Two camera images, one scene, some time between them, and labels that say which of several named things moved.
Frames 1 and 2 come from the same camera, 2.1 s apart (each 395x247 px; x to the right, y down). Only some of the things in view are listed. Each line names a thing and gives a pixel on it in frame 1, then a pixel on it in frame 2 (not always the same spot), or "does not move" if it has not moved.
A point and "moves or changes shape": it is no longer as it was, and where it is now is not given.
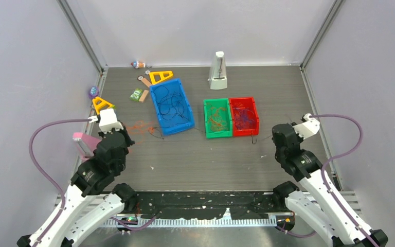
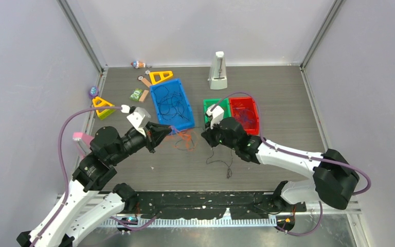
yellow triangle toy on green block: x=100 y=104 does not move
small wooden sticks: x=144 y=81 does not move
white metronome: x=217 y=77 does not move
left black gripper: x=129 y=141 → x=156 y=134
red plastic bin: x=245 y=116 does not move
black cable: x=201 y=129 moves or changes shape
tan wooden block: x=145 y=93 does not move
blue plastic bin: x=173 y=107 does not move
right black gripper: x=300 y=139 → x=209 y=135
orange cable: x=141 y=125 moves or changes shape
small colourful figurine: x=138 y=65 does not move
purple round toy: x=94 y=92 does not move
